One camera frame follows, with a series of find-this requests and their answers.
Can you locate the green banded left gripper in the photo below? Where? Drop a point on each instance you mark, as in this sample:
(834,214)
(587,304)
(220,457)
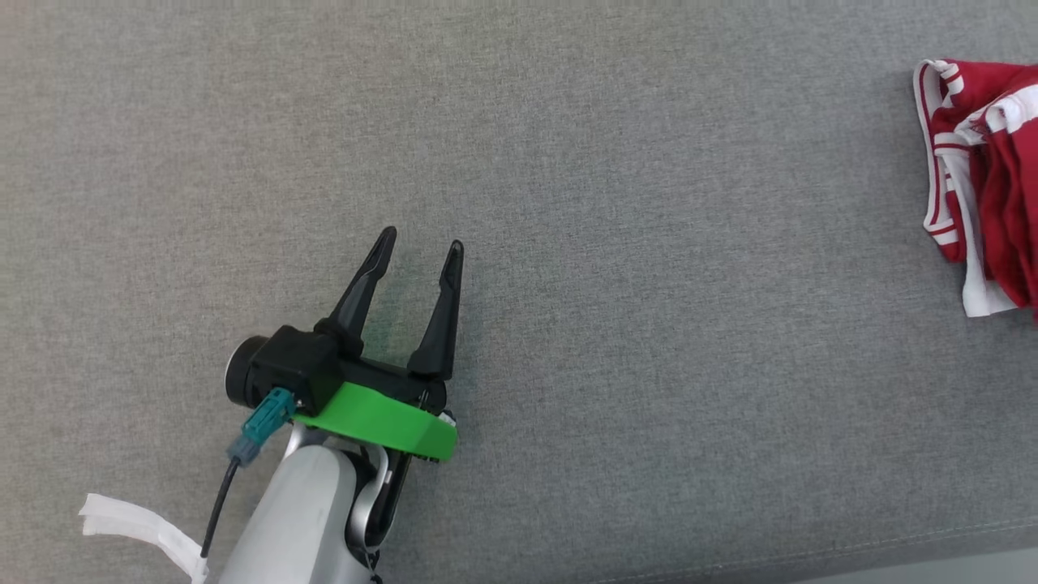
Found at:
(381,422)

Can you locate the red jersey with black number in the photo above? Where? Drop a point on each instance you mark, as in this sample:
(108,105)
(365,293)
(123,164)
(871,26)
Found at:
(942,122)

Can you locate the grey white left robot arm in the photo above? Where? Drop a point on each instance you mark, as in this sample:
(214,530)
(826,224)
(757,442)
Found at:
(300,527)

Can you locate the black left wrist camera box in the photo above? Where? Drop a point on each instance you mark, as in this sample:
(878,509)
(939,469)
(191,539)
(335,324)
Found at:
(296,365)

